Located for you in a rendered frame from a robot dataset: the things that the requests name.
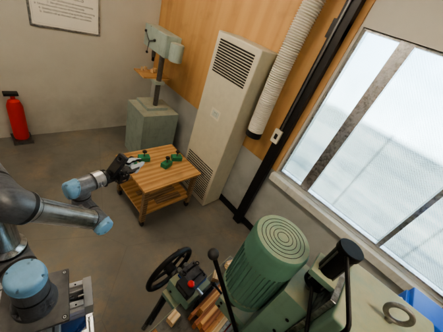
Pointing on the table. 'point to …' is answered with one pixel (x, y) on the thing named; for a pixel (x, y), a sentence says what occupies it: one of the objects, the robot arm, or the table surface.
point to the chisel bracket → (242, 317)
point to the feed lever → (222, 284)
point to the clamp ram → (202, 296)
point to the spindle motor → (265, 262)
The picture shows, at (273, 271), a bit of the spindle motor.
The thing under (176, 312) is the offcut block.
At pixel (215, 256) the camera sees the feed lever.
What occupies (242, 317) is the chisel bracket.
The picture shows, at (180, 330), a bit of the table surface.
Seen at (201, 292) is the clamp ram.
